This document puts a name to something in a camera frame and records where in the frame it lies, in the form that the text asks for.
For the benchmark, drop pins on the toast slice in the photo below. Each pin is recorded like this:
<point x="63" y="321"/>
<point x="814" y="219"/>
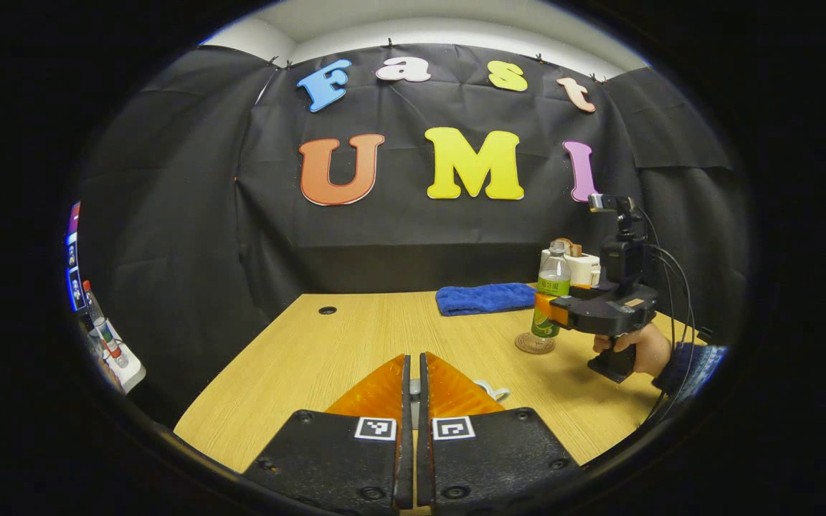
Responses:
<point x="572" y="247"/>

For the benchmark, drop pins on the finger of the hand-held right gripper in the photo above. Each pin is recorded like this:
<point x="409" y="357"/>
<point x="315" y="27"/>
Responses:
<point x="555" y="312"/>

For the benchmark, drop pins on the black backdrop cloth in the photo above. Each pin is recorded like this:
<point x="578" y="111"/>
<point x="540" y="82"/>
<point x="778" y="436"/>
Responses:
<point x="169" y="215"/>

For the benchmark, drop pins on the white toaster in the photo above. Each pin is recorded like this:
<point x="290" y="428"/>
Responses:
<point x="585" y="271"/>

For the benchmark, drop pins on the green label water bottle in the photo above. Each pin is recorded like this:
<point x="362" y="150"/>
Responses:
<point x="553" y="276"/>

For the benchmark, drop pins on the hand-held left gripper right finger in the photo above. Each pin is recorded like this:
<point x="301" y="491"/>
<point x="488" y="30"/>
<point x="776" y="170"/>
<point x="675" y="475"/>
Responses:
<point x="424" y="466"/>

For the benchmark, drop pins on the white side tray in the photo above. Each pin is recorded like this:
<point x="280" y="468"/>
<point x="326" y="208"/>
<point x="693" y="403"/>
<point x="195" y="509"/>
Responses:
<point x="131" y="374"/>

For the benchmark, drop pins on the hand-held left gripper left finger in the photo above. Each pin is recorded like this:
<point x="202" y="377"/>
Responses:
<point x="405" y="466"/>

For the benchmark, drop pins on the red cap plastic bottle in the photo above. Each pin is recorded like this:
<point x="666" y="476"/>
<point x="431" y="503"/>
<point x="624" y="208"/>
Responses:
<point x="103" y="326"/>

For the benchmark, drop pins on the computer monitor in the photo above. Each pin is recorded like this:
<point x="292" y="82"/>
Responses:
<point x="74" y="272"/>

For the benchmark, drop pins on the round brown coaster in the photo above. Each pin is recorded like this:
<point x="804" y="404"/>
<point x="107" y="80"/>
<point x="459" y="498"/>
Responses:
<point x="535" y="345"/>

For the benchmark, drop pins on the blue folded towel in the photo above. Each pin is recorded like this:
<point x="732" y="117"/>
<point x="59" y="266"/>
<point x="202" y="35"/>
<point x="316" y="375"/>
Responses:
<point x="485" y="298"/>

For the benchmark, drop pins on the white teacup lid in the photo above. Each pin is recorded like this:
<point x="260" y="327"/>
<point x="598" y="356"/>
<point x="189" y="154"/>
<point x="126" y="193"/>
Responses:
<point x="414" y="388"/>

